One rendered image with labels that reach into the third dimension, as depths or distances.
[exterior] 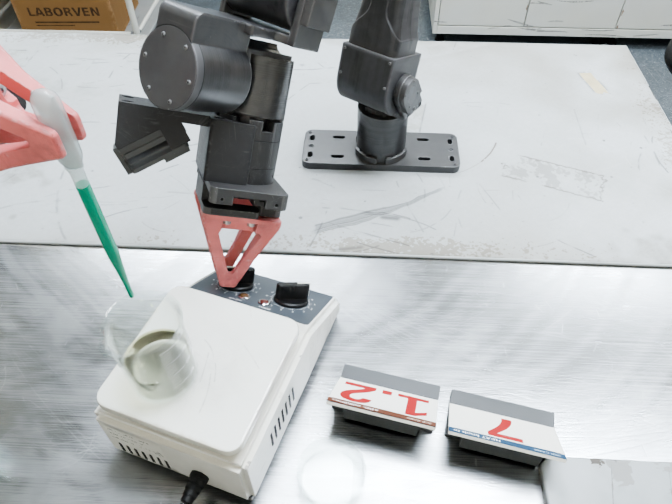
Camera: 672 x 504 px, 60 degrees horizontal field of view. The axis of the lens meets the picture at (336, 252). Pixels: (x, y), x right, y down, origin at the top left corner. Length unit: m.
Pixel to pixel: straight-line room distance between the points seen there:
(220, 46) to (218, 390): 0.25
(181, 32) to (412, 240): 0.35
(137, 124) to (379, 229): 0.30
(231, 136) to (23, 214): 0.36
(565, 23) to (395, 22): 2.39
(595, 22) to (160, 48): 2.71
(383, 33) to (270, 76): 0.20
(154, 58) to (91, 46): 0.64
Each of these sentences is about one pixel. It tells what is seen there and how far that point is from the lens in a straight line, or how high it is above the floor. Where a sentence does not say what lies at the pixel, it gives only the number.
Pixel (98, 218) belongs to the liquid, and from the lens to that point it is 0.34.
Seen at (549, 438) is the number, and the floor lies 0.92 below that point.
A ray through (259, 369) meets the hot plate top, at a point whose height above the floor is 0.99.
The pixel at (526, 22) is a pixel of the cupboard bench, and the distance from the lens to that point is 2.95.
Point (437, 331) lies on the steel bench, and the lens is 0.58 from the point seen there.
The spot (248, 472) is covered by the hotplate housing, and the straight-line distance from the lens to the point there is 0.45.
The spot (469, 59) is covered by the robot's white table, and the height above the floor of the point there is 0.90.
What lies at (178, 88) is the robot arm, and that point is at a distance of 0.43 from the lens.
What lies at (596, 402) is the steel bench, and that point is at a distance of 0.58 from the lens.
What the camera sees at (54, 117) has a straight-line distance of 0.29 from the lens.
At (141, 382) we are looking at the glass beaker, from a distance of 0.43.
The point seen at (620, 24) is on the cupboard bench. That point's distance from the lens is 3.08.
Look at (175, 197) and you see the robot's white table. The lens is 0.73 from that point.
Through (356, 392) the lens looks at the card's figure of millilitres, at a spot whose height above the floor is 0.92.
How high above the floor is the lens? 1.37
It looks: 48 degrees down
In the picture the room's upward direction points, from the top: straight up
